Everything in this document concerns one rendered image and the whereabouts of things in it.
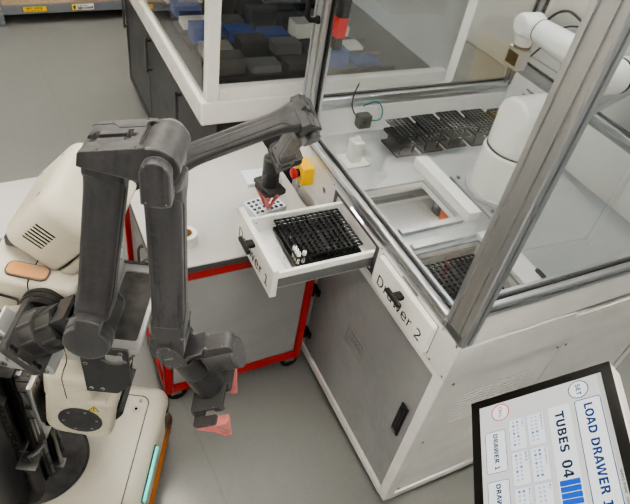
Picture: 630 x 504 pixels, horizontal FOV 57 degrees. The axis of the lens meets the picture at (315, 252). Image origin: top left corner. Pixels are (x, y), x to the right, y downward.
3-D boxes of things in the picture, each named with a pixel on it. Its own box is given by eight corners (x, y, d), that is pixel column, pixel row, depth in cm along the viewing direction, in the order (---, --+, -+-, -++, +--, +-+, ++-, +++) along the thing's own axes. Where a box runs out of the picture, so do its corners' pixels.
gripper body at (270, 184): (269, 177, 196) (271, 159, 191) (286, 194, 191) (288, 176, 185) (252, 182, 193) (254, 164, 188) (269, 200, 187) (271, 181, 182)
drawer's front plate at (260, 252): (269, 298, 165) (273, 271, 158) (235, 233, 183) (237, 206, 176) (275, 297, 166) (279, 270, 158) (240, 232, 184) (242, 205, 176)
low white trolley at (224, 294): (164, 411, 225) (156, 273, 174) (128, 298, 263) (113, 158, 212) (300, 370, 248) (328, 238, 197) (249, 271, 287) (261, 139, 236)
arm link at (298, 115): (311, 81, 131) (328, 122, 131) (308, 98, 144) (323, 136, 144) (122, 150, 127) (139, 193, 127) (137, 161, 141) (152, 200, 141)
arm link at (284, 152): (288, 99, 139) (304, 141, 139) (310, 92, 140) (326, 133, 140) (265, 145, 180) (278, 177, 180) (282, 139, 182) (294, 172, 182)
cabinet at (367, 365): (379, 515, 207) (445, 387, 153) (271, 308, 271) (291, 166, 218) (571, 431, 245) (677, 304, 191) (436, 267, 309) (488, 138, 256)
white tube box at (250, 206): (255, 224, 197) (256, 216, 194) (242, 210, 201) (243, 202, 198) (285, 214, 203) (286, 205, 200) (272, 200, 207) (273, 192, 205)
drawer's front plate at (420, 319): (421, 354, 158) (432, 328, 151) (370, 281, 176) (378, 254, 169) (426, 352, 159) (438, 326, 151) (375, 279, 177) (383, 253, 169)
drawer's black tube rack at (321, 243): (293, 273, 171) (296, 257, 167) (271, 235, 182) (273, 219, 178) (359, 258, 180) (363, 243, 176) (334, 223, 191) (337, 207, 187)
